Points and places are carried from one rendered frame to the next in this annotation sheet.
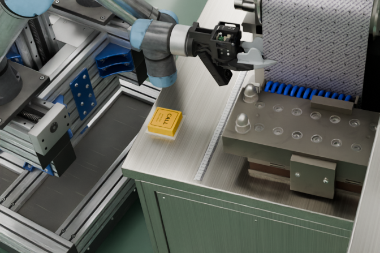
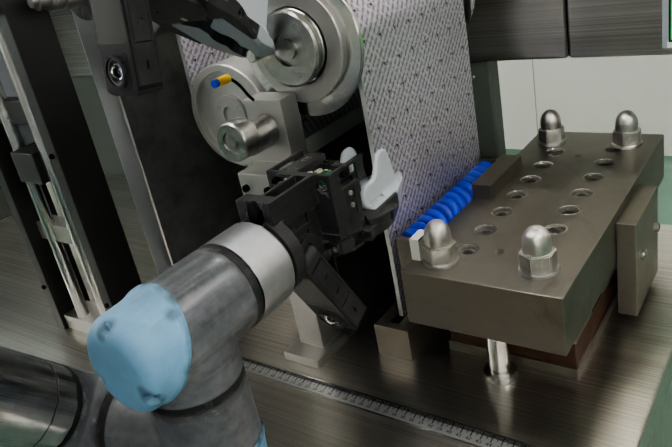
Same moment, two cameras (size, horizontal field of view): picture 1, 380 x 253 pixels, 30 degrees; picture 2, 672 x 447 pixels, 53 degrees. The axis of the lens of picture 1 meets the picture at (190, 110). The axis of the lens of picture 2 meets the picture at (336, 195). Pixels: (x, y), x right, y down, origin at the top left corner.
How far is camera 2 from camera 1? 1.50 m
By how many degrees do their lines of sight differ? 65
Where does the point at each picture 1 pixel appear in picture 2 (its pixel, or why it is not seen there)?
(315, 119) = (527, 195)
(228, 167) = (559, 412)
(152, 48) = (222, 337)
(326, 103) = (500, 172)
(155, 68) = (241, 416)
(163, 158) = not seen: outside the picture
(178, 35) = (251, 240)
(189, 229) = not seen: outside the picture
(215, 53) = (343, 214)
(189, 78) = not seen: outside the picture
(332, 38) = (439, 51)
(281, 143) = (593, 225)
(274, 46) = (386, 133)
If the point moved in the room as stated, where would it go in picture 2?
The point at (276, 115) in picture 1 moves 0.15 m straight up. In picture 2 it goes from (507, 231) to (493, 91)
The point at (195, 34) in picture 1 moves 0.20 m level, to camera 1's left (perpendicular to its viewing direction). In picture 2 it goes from (283, 204) to (202, 359)
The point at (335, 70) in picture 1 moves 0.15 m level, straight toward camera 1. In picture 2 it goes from (453, 126) to (584, 122)
